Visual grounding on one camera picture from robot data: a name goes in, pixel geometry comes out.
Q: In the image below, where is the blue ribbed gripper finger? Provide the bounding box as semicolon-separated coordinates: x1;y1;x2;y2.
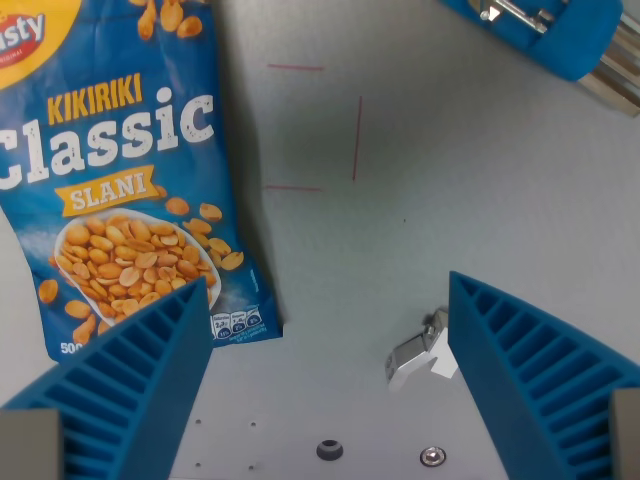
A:
0;275;213;480
446;270;640;480

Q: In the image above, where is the blue peanut snack bag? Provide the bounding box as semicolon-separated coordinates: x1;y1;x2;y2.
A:
0;0;285;362

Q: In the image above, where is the small aluminium bracket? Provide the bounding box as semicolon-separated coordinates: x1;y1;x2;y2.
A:
383;306;459;393

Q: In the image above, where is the blue plastic part with metal clip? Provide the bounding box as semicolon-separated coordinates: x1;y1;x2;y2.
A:
437;0;626;83

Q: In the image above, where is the aluminium profile rail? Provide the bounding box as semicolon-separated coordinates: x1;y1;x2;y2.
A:
577;9;640;119

